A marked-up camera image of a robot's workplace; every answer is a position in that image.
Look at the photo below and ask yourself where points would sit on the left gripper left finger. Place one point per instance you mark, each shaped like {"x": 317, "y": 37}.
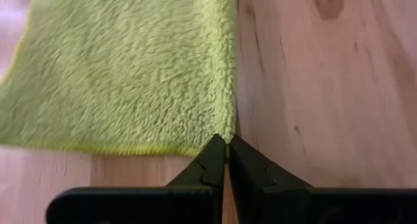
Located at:
{"x": 195, "y": 201}

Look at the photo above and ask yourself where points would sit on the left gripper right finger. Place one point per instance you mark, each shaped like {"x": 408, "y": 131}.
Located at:
{"x": 293, "y": 204}

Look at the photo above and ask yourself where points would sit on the green microfiber towel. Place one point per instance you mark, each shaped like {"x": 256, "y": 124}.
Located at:
{"x": 130, "y": 71}

